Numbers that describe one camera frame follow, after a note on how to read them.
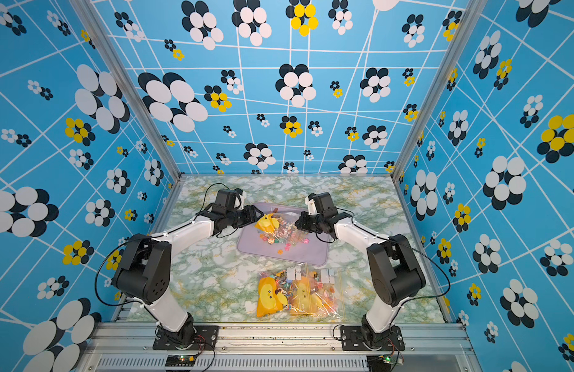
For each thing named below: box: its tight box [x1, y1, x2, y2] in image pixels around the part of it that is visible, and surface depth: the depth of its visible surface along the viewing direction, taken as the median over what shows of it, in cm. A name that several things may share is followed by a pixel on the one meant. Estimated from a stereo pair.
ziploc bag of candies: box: [256, 263, 343, 321], surface depth 82 cm
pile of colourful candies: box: [259, 217, 310, 255], surface depth 98 cm
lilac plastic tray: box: [237, 203, 330, 266], surface depth 96 cm
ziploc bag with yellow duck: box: [254, 207, 310, 245], surface depth 97 cm
